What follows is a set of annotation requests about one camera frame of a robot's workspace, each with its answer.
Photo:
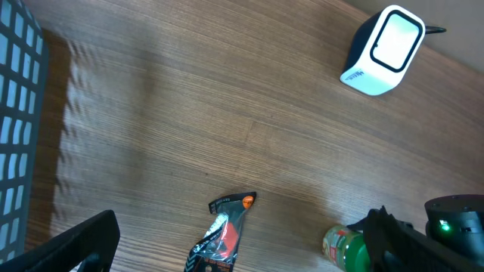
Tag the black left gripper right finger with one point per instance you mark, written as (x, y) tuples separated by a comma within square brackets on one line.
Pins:
[(394, 245)]

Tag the white barcode scanner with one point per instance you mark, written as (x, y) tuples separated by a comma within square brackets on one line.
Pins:
[(382, 49)]

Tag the red black snack pouch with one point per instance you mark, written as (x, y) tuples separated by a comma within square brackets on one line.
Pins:
[(218, 250)]

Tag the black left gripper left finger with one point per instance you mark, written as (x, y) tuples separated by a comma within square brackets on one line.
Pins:
[(90, 246)]

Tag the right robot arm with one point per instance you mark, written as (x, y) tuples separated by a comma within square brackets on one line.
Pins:
[(457, 222)]

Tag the grey plastic mesh basket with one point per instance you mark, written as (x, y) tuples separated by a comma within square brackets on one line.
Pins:
[(24, 70)]

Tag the green lid jar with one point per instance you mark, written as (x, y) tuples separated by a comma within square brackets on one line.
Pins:
[(346, 249)]

